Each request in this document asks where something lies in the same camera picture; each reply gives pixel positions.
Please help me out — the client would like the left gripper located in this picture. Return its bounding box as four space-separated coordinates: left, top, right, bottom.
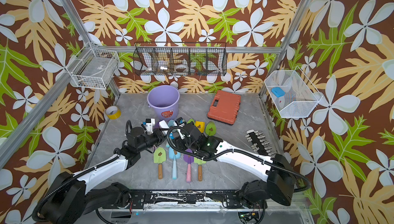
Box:
136 127 171 154

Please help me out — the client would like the lime trowel wooden handle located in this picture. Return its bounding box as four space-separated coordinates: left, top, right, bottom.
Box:
194 157 206 181
153 147 166 179

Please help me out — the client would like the purple trowel pink handle back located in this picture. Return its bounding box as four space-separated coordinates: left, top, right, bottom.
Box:
154 120 166 129

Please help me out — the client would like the purple trowel pink handle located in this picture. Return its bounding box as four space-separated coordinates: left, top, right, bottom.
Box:
154 120 166 129
184 149 194 183

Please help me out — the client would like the white brush blue handle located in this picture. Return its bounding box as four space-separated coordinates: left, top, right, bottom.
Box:
161 120 185 139

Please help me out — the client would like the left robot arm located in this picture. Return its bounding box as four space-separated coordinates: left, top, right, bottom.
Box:
32 127 167 224

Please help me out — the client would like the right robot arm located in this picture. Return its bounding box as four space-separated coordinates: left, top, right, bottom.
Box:
166 123 312 206

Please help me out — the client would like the purple plastic bucket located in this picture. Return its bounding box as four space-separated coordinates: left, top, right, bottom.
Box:
147 85 180 121

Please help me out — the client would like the yellow tape roll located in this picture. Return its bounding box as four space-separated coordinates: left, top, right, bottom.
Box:
105 106 122 120

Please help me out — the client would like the red plastic tool case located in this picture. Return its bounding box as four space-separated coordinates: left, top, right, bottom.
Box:
207 90 241 125

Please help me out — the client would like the blue item in basket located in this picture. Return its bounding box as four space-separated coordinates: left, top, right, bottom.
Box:
271 86 286 98

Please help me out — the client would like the yellow trowel wooden handle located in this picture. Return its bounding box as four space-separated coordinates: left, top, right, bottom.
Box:
195 121 205 133

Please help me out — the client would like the purple trowel pink handle front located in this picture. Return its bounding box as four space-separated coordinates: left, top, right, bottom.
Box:
184 149 194 183

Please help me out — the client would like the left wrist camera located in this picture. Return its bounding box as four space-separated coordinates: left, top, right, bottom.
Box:
141 118 156 135

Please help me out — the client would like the green trowel yellow handle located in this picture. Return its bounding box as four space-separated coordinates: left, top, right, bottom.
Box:
205 121 216 136

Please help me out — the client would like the blue trowel blue handle back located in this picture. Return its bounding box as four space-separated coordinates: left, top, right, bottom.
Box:
168 120 176 127

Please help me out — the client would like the blue trowel blue handle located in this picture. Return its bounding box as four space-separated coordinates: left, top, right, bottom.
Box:
168 120 176 127
168 147 181 180

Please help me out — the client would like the blue trowel blue handle front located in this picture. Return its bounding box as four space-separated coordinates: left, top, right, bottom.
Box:
168 147 181 180

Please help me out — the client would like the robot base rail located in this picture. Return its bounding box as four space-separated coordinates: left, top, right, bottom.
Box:
101 189 268 210

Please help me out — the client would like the black wire basket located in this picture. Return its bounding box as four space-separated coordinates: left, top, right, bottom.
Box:
132 42 228 76

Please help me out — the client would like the white wire basket left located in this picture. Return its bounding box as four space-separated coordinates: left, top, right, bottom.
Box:
66 43 120 90

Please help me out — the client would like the white wire basket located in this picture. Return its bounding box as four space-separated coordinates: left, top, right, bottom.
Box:
66 43 120 90
264 68 323 119

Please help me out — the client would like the white wire basket right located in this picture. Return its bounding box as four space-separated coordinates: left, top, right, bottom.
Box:
264 68 323 119

